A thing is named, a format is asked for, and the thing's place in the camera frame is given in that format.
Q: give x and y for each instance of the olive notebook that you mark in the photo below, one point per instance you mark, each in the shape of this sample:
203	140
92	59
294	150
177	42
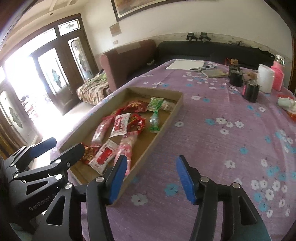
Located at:
214	73

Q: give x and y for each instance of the shallow cardboard tray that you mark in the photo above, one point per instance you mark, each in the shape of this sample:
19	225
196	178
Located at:
146	140

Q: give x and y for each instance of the brown armchair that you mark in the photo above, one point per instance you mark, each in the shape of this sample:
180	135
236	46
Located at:
121	62

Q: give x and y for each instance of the red gold snack packet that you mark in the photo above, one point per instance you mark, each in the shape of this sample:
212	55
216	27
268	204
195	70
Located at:
90	152

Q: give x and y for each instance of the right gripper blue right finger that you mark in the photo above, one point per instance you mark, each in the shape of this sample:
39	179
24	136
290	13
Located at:
241	220

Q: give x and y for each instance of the crumpled white cloth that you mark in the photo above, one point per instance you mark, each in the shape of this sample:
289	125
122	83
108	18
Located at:
287	104

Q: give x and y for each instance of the white plastic jar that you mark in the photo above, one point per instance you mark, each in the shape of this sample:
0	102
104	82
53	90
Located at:
265	78

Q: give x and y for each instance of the black holder with cork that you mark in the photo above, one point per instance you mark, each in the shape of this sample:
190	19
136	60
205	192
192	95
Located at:
250	87
235	75

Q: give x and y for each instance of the clear green snack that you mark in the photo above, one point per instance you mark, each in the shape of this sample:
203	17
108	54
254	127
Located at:
154	122

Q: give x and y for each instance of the red rectangular snack bar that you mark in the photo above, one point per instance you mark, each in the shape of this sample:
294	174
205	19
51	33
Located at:
136	122

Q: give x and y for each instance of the green white candy packet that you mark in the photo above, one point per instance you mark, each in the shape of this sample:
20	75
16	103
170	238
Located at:
157	103

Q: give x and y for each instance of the black sofa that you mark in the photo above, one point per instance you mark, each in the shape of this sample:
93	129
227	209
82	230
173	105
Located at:
247	57

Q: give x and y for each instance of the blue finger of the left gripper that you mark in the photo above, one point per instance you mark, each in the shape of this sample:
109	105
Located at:
71	152
22	157

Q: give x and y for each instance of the tiger print blanket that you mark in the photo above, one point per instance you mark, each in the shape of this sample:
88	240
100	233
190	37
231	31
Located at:
94	90

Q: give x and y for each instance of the pink sleeved water bottle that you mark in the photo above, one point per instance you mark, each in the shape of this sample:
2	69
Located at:
278	67

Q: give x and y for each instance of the purple floral tablecloth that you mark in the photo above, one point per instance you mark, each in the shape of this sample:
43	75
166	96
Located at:
225	137

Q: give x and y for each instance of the white paper sheet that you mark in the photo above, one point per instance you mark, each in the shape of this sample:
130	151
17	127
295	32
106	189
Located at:
183	64

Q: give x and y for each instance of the white red snack packet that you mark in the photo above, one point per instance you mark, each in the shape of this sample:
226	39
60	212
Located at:
120	125

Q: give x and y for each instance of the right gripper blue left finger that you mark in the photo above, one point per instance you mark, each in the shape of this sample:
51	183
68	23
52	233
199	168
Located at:
62	220

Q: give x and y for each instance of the framed horse painting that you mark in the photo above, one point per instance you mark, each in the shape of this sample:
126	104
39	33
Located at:
124	8

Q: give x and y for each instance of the large red snack bag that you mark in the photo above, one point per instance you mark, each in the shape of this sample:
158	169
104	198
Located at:
135	106

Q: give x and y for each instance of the wooden glass door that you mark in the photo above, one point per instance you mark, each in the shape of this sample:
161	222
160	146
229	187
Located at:
40	78

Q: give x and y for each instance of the pink bear snack packet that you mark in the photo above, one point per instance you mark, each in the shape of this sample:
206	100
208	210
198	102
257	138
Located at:
125	148

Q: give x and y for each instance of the black marker pen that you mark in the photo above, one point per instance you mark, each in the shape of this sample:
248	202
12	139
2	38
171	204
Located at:
202	68

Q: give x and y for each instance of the small wall plaque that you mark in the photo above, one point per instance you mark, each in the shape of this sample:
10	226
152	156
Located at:
115	29

